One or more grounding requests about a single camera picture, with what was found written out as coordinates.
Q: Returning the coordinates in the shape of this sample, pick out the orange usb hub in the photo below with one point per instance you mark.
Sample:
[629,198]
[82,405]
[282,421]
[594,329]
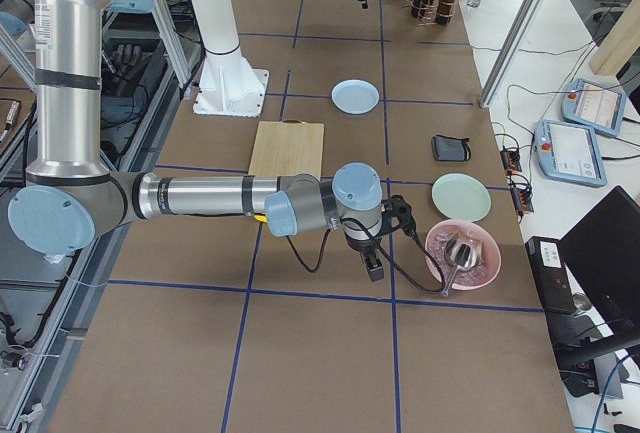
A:
[522,194]
[511,161]

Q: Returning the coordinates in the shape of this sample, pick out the large metal spoon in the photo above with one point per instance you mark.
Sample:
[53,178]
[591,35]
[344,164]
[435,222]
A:
[462,253]

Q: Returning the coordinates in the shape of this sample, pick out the black computer monitor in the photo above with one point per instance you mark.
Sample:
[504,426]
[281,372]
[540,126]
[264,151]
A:
[602,253]

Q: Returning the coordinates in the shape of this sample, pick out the black desktop box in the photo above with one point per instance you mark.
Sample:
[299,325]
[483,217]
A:
[550,275]

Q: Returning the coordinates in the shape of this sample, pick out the near teach pendant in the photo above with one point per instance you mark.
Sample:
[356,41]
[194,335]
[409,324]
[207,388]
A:
[569,152]

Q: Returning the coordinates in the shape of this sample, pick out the light green plate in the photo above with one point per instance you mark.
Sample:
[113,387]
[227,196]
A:
[460,196]

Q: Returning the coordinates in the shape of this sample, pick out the white camera pole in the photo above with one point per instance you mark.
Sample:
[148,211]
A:
[228,84]

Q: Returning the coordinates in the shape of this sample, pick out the bamboo cutting board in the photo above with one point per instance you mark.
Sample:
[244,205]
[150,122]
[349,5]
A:
[287,149]

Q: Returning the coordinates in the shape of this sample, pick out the far teach pendant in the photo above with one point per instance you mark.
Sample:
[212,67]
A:
[594,105]

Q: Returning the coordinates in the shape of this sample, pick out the light blue plate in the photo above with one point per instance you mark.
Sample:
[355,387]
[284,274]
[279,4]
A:
[355,96]

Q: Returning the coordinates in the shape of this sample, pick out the folded grey cloth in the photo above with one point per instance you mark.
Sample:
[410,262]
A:
[450,149]

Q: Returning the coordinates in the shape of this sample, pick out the pink bowl with ice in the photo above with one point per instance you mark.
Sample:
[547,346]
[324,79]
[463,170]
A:
[489,265]

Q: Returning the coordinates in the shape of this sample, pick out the teach pendant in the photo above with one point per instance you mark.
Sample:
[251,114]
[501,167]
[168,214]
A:
[594,105]
[569,152]

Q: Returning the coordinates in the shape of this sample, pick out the aluminium profile post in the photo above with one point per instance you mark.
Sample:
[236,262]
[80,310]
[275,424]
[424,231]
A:
[516,35]

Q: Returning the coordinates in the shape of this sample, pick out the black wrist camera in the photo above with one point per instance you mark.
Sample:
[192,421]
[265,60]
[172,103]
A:
[397,215]

